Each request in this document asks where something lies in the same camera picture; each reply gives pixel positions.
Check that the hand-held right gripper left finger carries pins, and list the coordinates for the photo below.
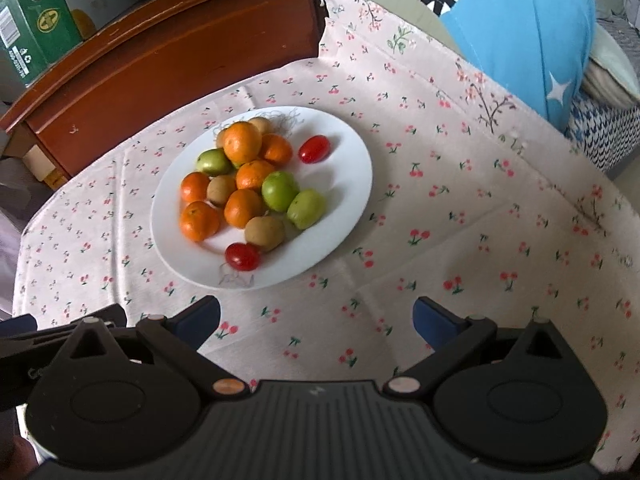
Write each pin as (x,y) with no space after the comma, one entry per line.
(200,317)

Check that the red cherry tomato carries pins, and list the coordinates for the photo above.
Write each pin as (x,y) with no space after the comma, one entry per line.
(314,149)
(242,256)

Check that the green cardboard box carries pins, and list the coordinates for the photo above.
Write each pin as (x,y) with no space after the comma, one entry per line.
(35,15)

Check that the white floral plate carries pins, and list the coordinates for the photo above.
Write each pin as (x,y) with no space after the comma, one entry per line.
(345,185)

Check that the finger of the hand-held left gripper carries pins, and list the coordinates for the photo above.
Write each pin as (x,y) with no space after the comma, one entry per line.
(111,315)

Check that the lilac grey cloth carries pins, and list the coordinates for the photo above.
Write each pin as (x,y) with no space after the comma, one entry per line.
(10,240)

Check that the pale green pillow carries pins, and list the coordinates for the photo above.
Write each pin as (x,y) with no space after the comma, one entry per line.
(607,60)

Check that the large orange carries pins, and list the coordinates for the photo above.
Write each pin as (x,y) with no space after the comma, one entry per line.
(242,142)

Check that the brown longan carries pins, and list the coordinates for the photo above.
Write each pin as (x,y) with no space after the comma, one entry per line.
(221,190)
(261,123)
(264,233)

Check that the cherry print tablecloth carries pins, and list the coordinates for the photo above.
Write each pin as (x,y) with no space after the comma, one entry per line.
(450,210)

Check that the blue white patterned cloth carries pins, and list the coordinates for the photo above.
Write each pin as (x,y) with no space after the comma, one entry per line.
(600,130)

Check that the small orange mandarin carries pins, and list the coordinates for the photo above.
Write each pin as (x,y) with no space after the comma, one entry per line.
(278,151)
(200,220)
(254,175)
(194,186)
(243,207)

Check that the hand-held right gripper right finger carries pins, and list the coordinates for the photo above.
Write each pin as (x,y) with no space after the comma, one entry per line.
(432,322)

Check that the blue printed quilt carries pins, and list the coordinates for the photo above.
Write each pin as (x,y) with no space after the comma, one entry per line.
(525,35)

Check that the green jujube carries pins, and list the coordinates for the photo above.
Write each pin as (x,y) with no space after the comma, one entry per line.
(212,161)
(307,210)
(280,191)

